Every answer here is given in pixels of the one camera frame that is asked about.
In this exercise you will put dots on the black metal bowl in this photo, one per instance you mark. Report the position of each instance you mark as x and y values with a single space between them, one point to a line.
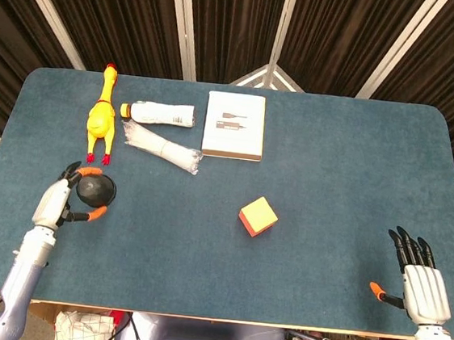
94 190

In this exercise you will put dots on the orange yellow foam cube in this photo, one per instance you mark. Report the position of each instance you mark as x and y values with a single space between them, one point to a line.
258 216

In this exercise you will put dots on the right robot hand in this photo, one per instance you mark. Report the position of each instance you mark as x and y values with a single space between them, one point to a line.
425 292

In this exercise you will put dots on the white cardboard box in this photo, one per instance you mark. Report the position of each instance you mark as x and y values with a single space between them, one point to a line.
232 138

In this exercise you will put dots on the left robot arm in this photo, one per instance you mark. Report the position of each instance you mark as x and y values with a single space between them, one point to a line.
25 270

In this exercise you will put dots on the white checked bag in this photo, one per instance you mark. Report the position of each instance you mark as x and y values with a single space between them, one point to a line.
80 331

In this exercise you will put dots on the white triangular frame foot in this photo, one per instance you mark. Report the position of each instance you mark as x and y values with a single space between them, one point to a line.
253 77

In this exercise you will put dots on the white frame post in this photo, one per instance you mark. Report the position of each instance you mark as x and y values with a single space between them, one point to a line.
47 9
398 46
284 21
183 23

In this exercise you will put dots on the yellow rubber chicken toy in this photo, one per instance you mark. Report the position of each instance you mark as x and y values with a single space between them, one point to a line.
101 124

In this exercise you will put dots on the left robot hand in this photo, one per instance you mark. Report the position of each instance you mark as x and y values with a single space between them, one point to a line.
50 204

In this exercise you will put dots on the blue felt table cover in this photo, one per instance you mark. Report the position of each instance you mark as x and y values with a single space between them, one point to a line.
282 265

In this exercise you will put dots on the white bottle orange cap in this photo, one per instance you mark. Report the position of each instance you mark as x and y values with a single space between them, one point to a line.
160 113

